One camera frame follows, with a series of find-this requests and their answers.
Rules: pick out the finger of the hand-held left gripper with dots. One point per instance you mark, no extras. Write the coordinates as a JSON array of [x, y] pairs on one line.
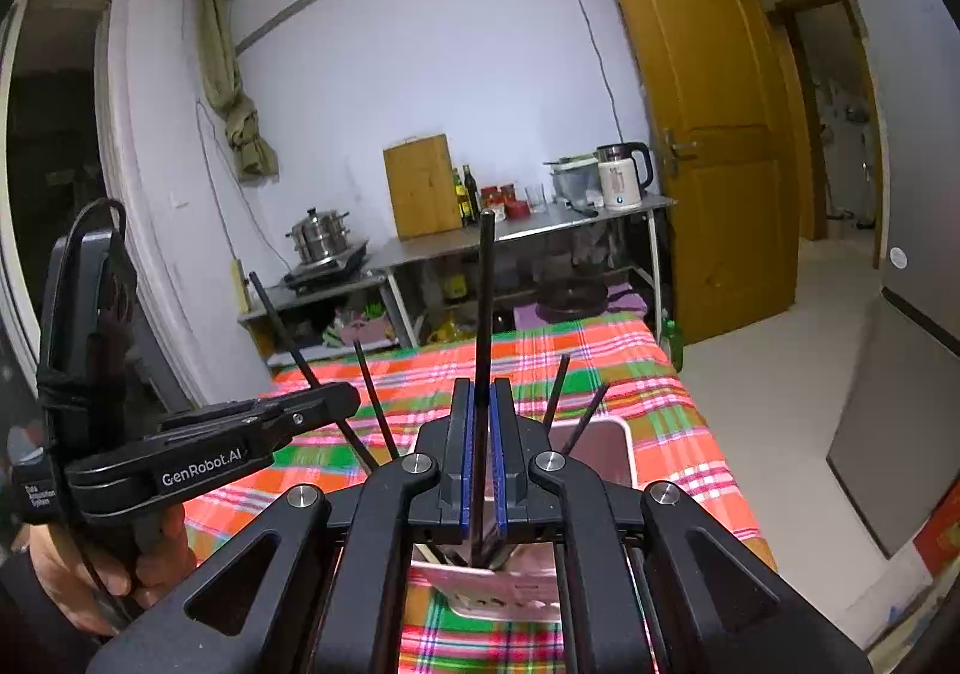
[[315, 408]]

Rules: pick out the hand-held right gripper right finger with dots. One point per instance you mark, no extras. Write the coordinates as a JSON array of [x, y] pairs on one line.
[[499, 464]]

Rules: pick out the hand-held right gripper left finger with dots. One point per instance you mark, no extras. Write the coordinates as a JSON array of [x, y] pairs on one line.
[[469, 464]]

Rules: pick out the black chopstick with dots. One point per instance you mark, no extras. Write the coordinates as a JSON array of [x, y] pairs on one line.
[[556, 389], [375, 397], [487, 307], [585, 419], [289, 337]]

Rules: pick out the pink utensil holder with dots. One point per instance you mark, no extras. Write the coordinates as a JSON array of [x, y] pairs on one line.
[[604, 468]]

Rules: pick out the person's left forearm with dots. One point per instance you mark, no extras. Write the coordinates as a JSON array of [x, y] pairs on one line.
[[37, 640]]

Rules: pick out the person's left hand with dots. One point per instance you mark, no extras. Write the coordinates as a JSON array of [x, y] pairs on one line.
[[161, 561]]

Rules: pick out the colourful plaid blanket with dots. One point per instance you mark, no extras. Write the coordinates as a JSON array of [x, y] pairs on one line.
[[450, 363]]

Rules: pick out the low metal shelf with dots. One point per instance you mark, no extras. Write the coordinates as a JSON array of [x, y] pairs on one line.
[[315, 303]]

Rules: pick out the black induction cooker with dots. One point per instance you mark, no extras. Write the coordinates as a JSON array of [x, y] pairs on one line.
[[330, 273]]

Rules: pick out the stainless steel steamer pot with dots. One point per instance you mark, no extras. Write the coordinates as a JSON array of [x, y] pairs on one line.
[[319, 239]]

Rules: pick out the black wok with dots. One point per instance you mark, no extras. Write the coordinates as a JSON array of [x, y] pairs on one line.
[[574, 299]]

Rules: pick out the metal kitchen table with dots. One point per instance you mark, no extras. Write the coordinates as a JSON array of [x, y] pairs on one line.
[[525, 228]]

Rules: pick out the wooden cutting board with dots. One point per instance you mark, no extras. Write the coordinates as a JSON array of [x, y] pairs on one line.
[[420, 187]]

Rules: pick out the green oil bottle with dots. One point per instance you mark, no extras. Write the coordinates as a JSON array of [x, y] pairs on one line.
[[458, 198]]

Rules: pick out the dark oil bottle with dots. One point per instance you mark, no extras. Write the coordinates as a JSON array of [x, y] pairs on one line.
[[470, 194]]

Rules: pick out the red jars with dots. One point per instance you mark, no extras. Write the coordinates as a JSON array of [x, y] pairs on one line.
[[496, 198]]

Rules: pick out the clear drinking glass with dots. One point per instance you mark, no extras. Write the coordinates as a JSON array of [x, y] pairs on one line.
[[535, 199]]

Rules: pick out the white rice cooker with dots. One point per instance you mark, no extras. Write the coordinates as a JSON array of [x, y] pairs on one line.
[[574, 183]]

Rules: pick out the olive tied curtain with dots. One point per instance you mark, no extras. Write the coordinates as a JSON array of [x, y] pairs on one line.
[[240, 112]]

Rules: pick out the white electric kettle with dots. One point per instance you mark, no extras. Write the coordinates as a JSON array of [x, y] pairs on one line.
[[621, 183]]

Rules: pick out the yellow wooden door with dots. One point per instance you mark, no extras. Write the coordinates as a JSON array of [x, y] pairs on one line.
[[705, 119]]

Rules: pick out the red box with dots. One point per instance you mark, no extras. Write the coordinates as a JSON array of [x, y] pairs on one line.
[[937, 543]]

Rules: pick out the grey refrigerator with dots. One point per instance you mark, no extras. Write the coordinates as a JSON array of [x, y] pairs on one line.
[[907, 269]]

